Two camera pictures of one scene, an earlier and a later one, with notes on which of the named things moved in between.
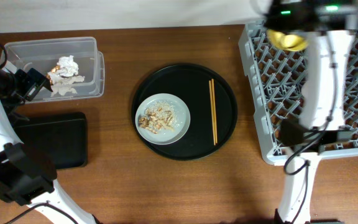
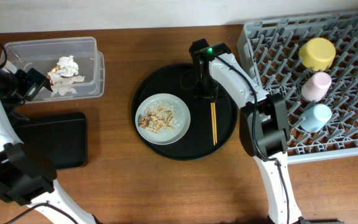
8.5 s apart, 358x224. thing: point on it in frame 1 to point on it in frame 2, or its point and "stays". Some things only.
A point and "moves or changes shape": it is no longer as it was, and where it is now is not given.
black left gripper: x=35 y=81 stays
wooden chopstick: x=214 y=110 stays
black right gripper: x=286 y=40 to x=206 y=94
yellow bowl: x=285 y=41 moves or changes shape
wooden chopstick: x=212 y=111 stays
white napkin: x=63 y=78 stays
